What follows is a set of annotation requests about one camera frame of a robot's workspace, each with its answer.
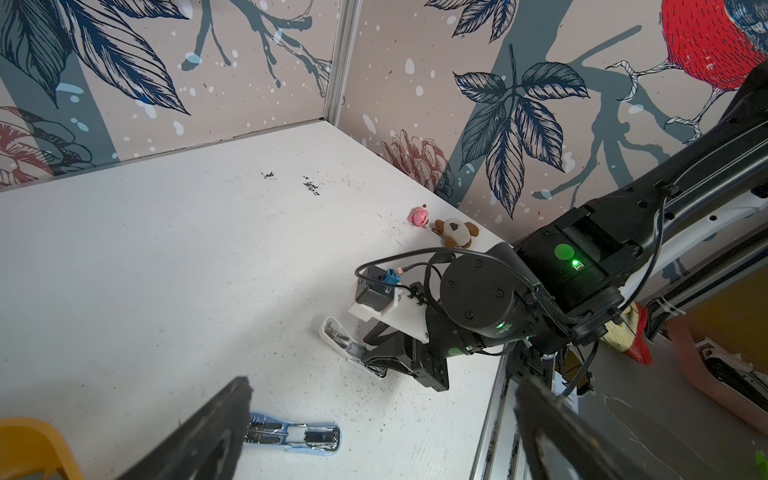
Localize blue mini stapler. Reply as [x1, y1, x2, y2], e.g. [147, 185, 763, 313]
[244, 411, 342, 456]

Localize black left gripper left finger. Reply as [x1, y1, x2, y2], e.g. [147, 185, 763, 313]
[121, 376, 252, 479]

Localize brown plush dog toy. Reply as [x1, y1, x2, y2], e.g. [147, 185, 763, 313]
[432, 218, 480, 249]

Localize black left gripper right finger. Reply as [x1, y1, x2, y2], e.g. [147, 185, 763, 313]
[515, 379, 651, 479]

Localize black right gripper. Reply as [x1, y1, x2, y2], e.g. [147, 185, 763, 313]
[362, 322, 449, 392]

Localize pink pig toy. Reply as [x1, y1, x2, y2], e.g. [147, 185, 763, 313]
[407, 204, 429, 228]

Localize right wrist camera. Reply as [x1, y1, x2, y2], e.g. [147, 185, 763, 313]
[348, 266, 429, 344]

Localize yellow plastic tray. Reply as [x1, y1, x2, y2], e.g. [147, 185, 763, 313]
[1, 417, 85, 479]

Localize cassava chips bag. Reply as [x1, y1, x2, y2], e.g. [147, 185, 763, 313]
[602, 302, 653, 365]

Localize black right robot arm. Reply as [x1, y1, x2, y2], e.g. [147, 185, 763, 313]
[357, 64, 767, 391]

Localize white mini stapler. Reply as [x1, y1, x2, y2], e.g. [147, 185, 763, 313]
[320, 317, 387, 379]

